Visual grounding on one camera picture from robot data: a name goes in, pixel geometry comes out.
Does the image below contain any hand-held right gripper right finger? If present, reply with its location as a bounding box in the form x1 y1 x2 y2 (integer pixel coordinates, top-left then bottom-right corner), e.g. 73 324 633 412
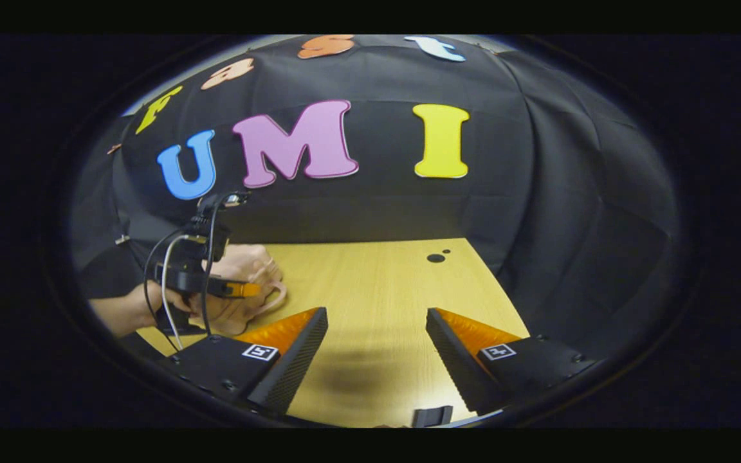
426 307 598 416

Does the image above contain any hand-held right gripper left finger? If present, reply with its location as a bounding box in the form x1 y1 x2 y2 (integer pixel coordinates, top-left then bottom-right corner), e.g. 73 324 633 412
157 307 330 416

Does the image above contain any pink suitcase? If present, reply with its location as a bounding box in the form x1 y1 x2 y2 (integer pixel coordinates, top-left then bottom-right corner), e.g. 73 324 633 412
206 244 288 337

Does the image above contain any black cable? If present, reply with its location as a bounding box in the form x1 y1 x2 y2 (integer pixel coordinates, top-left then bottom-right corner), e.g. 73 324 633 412
201 192 230 336
143 228 182 336

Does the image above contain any white cable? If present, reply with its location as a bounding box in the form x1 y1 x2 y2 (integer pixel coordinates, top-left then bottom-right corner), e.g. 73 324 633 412
161 234 189 352

